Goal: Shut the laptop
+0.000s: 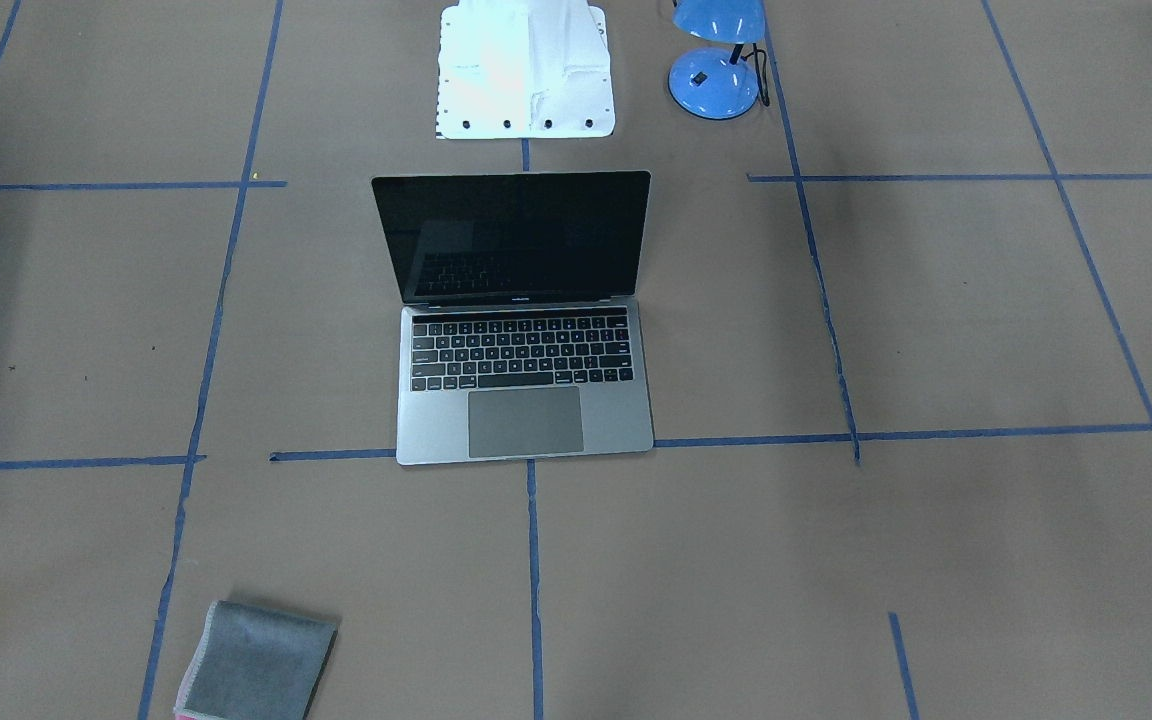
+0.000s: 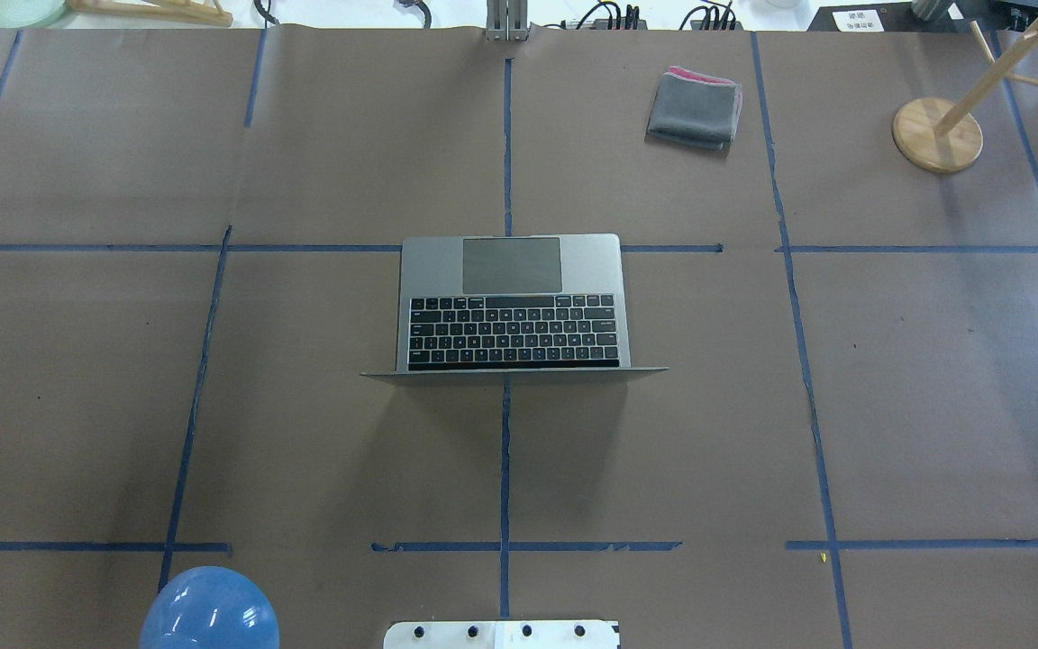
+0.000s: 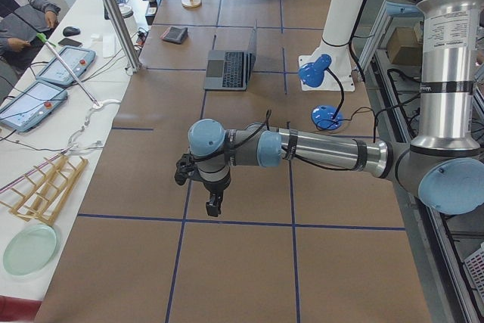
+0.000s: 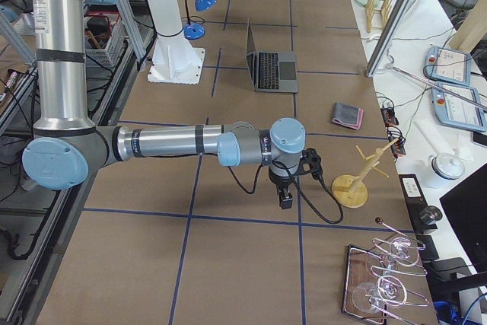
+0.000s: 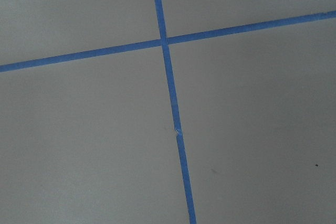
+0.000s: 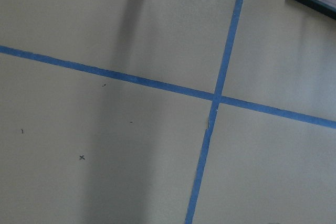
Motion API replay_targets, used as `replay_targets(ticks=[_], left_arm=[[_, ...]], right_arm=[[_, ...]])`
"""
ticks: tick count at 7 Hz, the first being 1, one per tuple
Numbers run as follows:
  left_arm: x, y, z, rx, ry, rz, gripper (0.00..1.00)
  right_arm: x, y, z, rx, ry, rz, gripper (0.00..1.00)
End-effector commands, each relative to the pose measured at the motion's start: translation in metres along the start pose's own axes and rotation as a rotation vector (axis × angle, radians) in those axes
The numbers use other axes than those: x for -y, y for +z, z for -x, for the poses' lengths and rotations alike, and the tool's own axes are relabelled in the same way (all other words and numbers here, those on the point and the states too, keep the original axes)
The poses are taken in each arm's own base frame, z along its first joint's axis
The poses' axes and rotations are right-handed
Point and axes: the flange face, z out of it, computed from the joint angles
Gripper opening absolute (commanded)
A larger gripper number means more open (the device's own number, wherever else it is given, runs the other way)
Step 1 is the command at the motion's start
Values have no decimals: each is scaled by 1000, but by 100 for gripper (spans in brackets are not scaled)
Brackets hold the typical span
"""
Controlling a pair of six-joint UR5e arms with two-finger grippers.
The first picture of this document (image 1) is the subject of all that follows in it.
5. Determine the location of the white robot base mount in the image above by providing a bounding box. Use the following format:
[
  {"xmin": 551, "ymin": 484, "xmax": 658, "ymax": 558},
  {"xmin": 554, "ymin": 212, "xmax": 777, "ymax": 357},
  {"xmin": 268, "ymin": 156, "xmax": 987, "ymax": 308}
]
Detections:
[{"xmin": 435, "ymin": 1, "xmax": 616, "ymax": 141}]

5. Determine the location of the blue desk lamp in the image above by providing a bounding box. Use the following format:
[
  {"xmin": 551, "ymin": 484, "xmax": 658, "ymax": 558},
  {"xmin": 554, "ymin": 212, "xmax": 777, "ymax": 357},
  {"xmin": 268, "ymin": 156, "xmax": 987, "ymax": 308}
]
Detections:
[{"xmin": 667, "ymin": 1, "xmax": 771, "ymax": 120}]

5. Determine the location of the grey laptop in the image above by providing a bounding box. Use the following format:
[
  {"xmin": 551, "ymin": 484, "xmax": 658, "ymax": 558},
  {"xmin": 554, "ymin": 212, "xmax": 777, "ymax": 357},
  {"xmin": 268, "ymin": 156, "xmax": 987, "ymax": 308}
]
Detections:
[{"xmin": 370, "ymin": 169, "xmax": 655, "ymax": 467}]

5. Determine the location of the grey folded cloth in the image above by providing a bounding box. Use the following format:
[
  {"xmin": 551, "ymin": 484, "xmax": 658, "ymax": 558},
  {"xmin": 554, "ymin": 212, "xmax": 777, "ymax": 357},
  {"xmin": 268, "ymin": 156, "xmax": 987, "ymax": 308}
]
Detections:
[{"xmin": 173, "ymin": 600, "xmax": 339, "ymax": 719}]

